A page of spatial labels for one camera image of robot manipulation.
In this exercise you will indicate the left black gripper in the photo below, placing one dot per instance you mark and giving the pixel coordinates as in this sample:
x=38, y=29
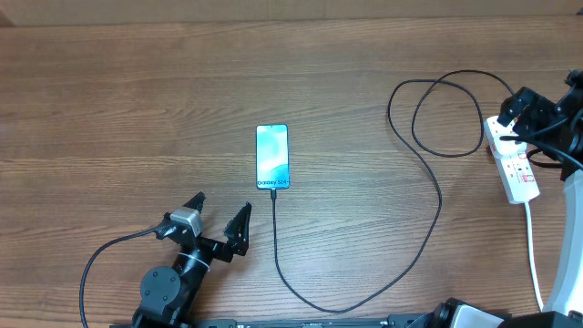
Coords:
x=236, y=240

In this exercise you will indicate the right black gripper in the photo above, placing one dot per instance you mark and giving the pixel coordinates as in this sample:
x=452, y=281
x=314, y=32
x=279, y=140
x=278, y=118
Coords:
x=530, y=108

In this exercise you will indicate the blue Galaxy smartphone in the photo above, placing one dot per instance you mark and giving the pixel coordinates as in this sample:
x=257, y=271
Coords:
x=272, y=157

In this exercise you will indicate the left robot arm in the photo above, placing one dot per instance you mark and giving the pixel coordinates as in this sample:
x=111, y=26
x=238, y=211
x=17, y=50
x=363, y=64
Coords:
x=168, y=292

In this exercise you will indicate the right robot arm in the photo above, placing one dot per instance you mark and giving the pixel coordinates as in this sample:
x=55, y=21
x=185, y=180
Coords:
x=554, y=129

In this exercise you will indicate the white USB charger plug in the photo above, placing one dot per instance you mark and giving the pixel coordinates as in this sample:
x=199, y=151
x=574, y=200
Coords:
x=506, y=148

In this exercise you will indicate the white power strip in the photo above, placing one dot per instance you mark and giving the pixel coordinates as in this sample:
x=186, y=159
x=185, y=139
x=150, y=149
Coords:
x=517, y=177

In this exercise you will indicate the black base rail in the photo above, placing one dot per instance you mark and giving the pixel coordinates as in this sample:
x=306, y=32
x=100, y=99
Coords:
x=319, y=324

